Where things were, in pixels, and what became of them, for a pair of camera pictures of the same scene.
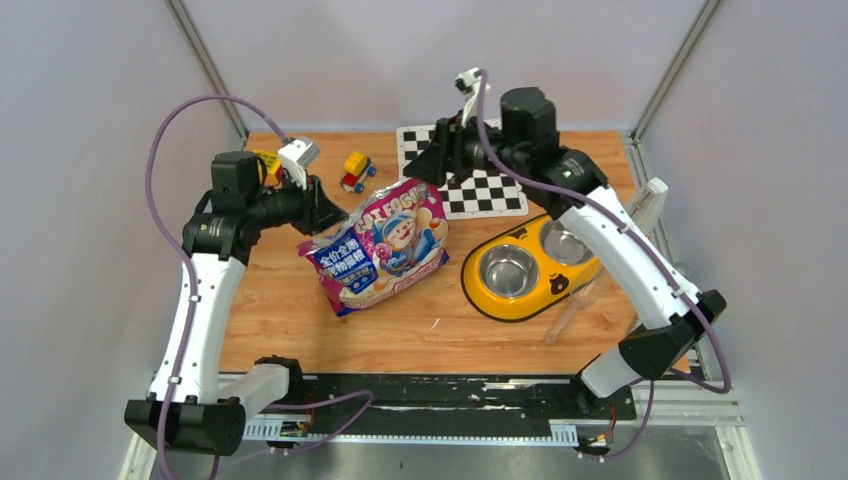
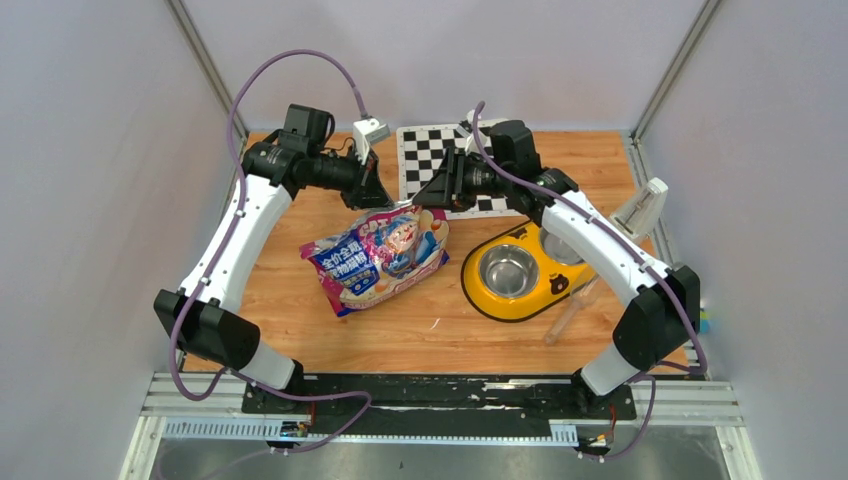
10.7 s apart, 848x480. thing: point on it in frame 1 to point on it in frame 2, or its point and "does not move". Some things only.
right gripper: (442, 157) to (447, 188)
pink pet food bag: (394, 235) does not move
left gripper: (316, 212) to (372, 194)
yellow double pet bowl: (526, 270) does not move
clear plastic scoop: (582, 294) does not move
